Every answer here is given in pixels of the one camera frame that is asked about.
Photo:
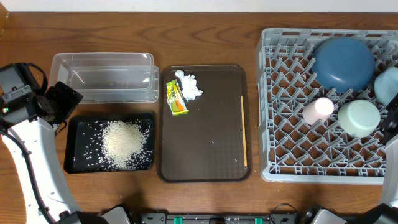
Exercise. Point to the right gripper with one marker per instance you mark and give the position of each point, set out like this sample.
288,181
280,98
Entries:
393,103

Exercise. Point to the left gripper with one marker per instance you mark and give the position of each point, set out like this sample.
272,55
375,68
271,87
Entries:
68,97

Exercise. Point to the mint green bowl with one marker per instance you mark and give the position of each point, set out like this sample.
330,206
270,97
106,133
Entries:
359,118

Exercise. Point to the light blue saucer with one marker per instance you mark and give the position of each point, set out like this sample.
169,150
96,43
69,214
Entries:
385,85

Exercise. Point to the pink white cup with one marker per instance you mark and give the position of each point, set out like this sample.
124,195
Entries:
320,109

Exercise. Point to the dark blue plate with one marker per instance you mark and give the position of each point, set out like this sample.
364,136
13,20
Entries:
343,63

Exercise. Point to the pile of white rice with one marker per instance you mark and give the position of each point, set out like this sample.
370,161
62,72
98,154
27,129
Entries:
121,141

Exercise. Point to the green yellow snack wrapper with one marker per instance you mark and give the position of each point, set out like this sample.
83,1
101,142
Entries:
175,98

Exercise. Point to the white tissue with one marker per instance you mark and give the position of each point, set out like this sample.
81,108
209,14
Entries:
189,85

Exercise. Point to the wooden chopstick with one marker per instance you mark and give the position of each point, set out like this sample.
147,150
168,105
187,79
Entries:
244,134

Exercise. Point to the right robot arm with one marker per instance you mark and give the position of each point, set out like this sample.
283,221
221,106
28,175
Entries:
386,211

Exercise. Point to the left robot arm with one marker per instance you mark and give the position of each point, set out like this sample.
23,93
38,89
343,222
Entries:
30,116

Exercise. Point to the black waste tray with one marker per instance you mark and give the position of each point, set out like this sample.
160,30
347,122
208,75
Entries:
84,149

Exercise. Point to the grey dishwasher rack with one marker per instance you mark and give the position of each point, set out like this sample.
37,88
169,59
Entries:
290,150

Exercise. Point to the clear plastic bin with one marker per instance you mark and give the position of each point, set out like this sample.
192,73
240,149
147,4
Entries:
108,77

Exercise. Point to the brown serving tray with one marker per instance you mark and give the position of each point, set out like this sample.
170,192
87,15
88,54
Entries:
205,145

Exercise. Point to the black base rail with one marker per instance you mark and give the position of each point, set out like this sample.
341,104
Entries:
163,218

